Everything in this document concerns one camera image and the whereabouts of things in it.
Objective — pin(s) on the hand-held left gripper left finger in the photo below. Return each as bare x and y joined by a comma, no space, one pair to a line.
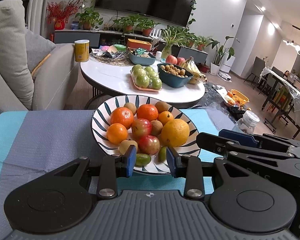
130,161

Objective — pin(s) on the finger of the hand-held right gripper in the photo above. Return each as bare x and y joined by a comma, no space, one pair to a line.
240,137
210,143

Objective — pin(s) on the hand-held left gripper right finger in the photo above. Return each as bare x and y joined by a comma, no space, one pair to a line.
171,162

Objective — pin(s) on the small red apple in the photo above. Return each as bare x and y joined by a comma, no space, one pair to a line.
141,127
149,144

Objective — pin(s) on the large yellow lemon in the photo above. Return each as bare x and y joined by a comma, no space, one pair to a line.
175,132

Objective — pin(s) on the small orange citrus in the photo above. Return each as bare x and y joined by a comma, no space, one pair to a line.
117,133
165,117

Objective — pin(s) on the orange mandarin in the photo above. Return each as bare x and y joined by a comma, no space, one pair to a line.
122,117
147,112

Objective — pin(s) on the white bowl with dark stripes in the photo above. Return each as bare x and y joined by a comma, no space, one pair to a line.
102,120

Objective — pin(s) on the brown kiwi front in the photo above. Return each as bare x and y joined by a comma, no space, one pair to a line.
130,107

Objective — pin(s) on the clear bottle with white cap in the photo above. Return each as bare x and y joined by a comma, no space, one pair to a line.
250,118

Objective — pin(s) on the black cloth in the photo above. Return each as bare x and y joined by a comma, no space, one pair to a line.
237,111

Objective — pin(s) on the orange plastic basket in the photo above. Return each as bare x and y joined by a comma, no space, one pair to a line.
240,97

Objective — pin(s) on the dark marble round table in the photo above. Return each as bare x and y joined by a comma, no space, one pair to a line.
210,96

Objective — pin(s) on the dining table with cover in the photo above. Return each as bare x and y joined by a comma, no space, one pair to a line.
290,90

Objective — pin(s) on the grey dining chair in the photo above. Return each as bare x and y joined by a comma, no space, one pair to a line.
257,70

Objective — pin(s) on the dark blue oval bowl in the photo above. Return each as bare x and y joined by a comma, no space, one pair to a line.
176,81

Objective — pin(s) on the robot vacuum cleaner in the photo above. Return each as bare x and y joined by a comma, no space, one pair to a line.
226,67

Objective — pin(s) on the bunch of bananas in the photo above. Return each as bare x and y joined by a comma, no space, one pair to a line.
193,71

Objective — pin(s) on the tall plant in white pot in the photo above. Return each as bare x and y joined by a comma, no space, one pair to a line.
214,67

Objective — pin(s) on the small plant in red pot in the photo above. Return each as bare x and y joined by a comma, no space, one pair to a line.
204,68

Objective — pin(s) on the pile of longans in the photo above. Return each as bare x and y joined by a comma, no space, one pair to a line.
175,70

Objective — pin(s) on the white round coffee table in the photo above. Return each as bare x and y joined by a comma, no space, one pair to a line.
110,80

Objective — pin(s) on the tray of green apples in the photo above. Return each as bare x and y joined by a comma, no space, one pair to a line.
146,78

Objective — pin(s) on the large red apple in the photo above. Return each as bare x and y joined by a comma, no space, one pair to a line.
171,59
181,61

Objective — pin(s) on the small white jar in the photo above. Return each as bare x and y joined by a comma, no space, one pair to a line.
159,56

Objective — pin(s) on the blue basket of snacks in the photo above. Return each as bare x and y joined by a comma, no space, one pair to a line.
141,59

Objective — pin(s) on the glass vase with spider plant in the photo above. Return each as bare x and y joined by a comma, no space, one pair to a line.
168,47

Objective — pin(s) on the glass tray of snacks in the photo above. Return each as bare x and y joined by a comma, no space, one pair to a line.
107,57

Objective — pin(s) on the pendant lamp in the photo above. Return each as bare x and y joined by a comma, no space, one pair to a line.
296,46

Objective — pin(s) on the grey sofa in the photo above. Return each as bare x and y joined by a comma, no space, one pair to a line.
55,80

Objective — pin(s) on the green round container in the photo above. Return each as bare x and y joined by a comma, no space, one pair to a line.
120,48

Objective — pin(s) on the orange box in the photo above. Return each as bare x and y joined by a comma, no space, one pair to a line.
139,44

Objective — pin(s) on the yellow canister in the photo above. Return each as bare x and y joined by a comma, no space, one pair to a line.
81,51

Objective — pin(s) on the row of potted green plants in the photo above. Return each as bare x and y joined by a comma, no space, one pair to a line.
128,23

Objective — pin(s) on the grey television cabinet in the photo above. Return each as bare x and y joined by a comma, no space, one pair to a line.
65,36

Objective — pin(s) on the grey cushion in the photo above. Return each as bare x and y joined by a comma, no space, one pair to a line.
38,47

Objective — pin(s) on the red flower arrangement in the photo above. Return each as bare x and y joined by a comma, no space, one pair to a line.
62,12

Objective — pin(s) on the light curtain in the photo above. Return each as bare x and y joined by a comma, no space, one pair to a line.
37,2

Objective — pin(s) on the wall television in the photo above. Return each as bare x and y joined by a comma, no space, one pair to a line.
145,0

